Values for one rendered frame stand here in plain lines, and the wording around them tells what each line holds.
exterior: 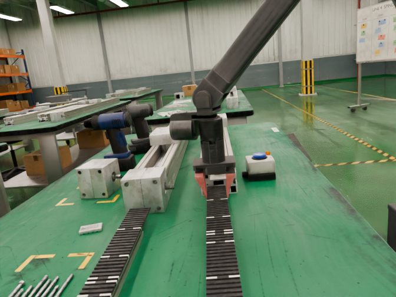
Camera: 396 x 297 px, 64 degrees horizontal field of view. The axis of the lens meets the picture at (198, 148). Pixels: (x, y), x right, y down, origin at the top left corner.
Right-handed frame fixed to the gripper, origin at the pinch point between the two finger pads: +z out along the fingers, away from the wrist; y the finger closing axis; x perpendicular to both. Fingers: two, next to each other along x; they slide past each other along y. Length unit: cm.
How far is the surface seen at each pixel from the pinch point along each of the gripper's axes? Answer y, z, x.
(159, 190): 14.0, -3.1, 1.7
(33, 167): 195, 54, -239
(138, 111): 32, -16, -63
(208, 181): 1.9, -1.2, -7.2
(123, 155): 34, -3, -38
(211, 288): 1.3, -0.7, 35.8
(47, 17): 519, -240, -1015
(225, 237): -1.3, -0.7, 22.2
